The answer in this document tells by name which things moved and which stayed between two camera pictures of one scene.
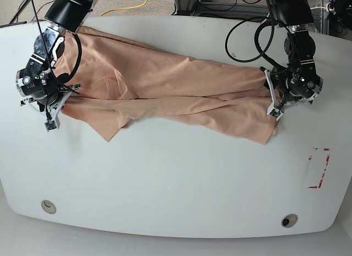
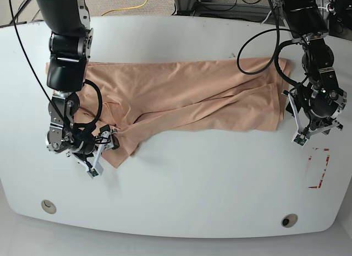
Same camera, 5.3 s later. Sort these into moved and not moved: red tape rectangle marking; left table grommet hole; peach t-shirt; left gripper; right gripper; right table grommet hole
Moved: right gripper; peach t-shirt; left gripper
Not moved: right table grommet hole; left table grommet hole; red tape rectangle marking
